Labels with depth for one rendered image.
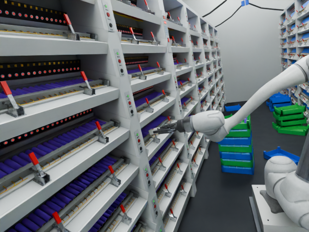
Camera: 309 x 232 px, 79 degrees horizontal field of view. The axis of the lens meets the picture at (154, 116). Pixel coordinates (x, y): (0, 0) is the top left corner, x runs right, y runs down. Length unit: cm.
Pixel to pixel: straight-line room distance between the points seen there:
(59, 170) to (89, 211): 20
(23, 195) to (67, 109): 26
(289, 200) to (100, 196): 81
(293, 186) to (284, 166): 17
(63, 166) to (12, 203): 16
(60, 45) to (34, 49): 9
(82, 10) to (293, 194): 120
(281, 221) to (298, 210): 24
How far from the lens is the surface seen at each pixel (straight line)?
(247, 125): 193
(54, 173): 66
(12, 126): 58
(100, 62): 91
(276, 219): 128
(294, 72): 106
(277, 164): 121
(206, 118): 99
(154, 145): 115
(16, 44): 63
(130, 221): 98
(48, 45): 68
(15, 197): 62
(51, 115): 63
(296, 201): 106
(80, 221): 76
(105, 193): 84
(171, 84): 150
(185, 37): 218
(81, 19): 97
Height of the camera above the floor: 117
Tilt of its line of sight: 13 degrees down
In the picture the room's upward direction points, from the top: 12 degrees counter-clockwise
